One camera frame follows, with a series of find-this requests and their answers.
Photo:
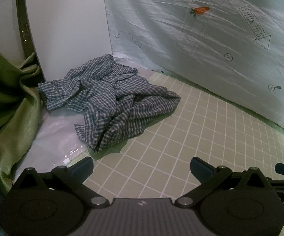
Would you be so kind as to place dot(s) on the carrot print bed sheet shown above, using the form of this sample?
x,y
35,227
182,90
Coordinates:
x,y
181,41

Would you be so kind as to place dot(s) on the blue plaid shirt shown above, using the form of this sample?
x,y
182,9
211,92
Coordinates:
x,y
107,103

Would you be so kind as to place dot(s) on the green grid mat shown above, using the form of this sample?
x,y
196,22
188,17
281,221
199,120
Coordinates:
x,y
181,140

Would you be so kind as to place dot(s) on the green curtain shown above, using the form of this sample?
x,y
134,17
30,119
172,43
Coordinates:
x,y
4,91

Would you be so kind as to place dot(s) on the clear plastic sheet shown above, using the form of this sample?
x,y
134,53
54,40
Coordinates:
x,y
55,132

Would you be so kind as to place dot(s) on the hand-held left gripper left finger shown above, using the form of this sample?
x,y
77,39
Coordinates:
x,y
81,168

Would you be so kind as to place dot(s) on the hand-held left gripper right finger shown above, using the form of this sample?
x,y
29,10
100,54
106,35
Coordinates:
x,y
202,169

